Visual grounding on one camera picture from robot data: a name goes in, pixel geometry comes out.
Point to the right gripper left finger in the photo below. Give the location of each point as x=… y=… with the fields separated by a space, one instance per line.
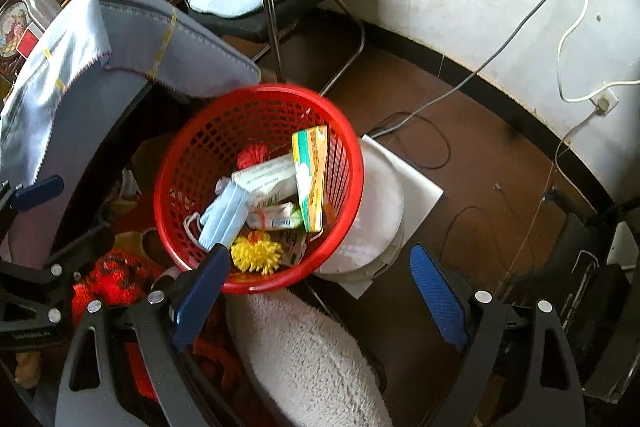
x=165 y=326

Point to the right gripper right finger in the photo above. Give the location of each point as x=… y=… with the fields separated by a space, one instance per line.
x=526 y=346

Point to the blue face mask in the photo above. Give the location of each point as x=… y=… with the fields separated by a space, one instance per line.
x=225 y=217

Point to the yellow pompom trash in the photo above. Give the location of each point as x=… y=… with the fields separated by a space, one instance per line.
x=256 y=253

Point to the white medicine box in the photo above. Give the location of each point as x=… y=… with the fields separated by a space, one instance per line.
x=269 y=183

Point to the orange medicine box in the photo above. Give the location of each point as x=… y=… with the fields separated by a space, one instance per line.
x=310 y=149

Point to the white fluffy cushion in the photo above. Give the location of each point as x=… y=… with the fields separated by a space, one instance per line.
x=307 y=370

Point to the white board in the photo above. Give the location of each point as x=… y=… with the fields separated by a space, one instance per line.
x=421 y=196

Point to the red box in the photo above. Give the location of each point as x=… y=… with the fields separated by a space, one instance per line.
x=28 y=40

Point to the light blue tablecloth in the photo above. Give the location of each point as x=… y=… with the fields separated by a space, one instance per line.
x=85 y=71

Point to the red plastic basket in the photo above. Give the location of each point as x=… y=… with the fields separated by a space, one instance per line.
x=246 y=136

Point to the round embroidery screen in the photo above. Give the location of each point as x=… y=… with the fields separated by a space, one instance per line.
x=14 y=21

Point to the silver metal bottle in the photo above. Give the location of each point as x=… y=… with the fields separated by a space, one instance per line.
x=43 y=12

